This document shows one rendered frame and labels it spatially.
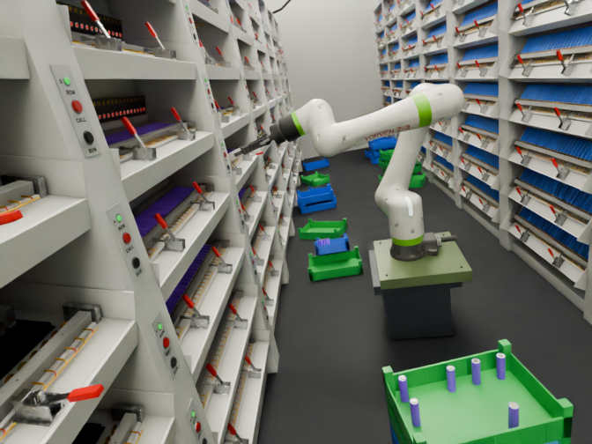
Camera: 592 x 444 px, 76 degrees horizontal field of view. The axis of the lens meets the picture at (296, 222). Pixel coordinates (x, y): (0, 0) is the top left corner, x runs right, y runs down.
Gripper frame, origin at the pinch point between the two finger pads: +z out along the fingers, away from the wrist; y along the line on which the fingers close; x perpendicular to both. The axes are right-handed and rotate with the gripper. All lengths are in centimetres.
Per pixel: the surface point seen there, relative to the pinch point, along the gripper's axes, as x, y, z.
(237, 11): 67, 115, -13
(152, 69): 28, -57, -8
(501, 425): -65, -85, -45
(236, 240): -23.9, -25.6, 7.0
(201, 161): 4.7, -25.3, 4.2
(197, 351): -27, -79, 7
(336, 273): -86, 43, -8
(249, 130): 3.7, 44.7, -0.2
